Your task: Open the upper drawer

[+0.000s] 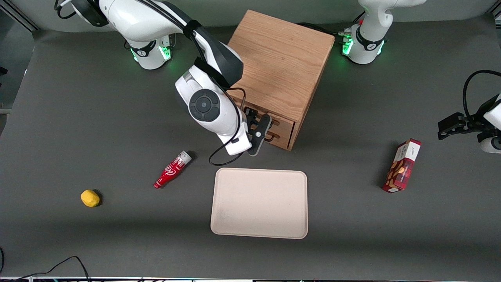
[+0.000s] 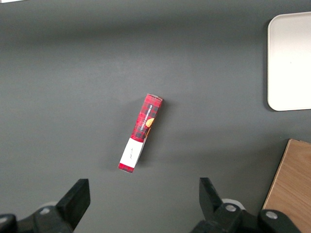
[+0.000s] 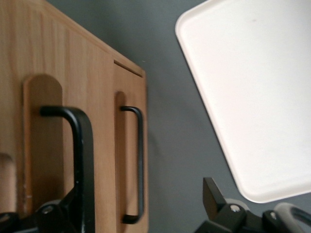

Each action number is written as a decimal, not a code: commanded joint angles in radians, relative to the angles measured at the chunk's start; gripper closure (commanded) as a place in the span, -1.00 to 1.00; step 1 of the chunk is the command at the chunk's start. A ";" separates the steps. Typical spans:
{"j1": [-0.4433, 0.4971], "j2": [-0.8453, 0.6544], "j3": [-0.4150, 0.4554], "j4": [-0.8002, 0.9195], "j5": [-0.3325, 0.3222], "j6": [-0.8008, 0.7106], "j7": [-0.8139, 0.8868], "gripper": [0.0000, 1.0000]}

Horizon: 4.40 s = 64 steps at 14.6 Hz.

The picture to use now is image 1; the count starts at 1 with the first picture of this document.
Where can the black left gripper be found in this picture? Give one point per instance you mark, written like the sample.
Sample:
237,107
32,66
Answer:
480,117

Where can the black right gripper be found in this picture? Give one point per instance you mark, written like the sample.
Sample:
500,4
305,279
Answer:
250,116

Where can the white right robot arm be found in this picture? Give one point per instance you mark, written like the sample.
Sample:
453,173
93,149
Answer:
133,19

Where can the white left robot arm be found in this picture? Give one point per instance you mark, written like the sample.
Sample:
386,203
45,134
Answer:
368,43

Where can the wooden drawer cabinet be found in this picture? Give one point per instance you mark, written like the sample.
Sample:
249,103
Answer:
282,58

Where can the red plaid cookie box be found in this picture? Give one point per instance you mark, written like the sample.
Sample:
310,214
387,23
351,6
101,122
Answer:
401,168

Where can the beige plastic tray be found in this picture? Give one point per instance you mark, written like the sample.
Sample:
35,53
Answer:
258,203

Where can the red cola bottle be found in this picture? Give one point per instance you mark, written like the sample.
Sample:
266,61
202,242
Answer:
170,172

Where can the yellow lemon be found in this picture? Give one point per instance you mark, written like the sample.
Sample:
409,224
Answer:
90,198

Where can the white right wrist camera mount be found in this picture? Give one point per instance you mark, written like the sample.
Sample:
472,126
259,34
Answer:
235,145

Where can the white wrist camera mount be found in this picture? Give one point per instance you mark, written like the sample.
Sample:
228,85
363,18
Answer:
491,145
235,145

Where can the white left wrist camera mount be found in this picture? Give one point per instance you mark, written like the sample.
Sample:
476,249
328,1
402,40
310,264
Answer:
491,145

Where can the aluminium frame profile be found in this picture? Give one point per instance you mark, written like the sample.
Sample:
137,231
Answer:
19,15

